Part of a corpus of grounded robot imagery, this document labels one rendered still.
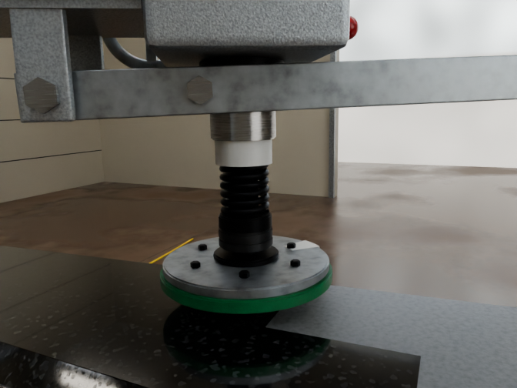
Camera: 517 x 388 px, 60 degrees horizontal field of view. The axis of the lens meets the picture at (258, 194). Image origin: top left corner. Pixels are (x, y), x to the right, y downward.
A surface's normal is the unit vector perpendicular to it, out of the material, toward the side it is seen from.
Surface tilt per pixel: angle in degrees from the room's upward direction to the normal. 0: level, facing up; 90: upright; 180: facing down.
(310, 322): 0
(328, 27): 90
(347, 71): 90
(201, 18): 90
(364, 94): 90
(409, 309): 0
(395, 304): 0
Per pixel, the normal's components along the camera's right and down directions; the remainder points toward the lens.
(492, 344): -0.02, -0.98
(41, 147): 0.91, 0.07
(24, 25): 0.12, 0.18
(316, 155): -0.43, 0.18
